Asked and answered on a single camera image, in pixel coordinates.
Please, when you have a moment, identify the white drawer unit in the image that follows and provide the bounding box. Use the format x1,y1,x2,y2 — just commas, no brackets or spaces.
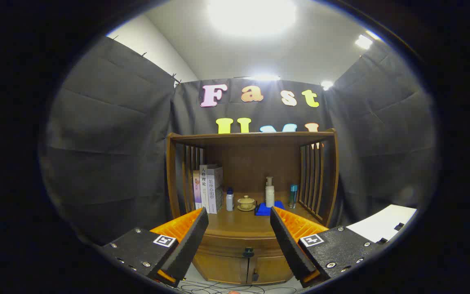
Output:
346,204,417,244

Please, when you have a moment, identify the brown wooden drawer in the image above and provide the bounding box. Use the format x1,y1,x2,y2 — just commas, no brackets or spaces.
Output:
196,233,297,258

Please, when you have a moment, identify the wooden cabinet door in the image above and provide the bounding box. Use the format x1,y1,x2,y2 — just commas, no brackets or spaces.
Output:
192,251,248,285
248,255,295,285

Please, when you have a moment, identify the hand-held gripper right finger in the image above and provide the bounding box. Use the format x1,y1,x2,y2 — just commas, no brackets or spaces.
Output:
270,206,388,288

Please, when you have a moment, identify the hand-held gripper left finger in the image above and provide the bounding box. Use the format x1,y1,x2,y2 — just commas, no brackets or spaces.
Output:
96,207,209,287

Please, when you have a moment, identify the thick white patterned book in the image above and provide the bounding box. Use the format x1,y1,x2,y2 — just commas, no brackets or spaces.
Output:
206,166,224,214

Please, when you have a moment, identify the brown wooden cabinet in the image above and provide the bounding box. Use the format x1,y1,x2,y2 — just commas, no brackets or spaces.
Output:
166,129,339,285

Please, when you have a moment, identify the thin white book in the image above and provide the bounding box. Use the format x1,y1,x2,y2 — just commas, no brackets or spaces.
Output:
200,165,215,213

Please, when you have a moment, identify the purple book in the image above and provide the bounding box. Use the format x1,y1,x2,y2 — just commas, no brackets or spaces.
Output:
193,170,203,209

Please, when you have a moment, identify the white pump bottle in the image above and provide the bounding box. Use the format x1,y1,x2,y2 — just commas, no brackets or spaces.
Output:
265,176,275,208

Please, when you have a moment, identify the beige lidded teacup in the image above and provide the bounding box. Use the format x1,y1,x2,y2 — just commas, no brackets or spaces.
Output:
237,195,256,212

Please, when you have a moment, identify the blue cloth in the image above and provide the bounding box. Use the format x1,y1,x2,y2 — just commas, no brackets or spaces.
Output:
255,201,285,216

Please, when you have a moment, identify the brown wooden countertop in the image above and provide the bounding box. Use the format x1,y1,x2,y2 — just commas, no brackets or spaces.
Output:
180,192,321,237

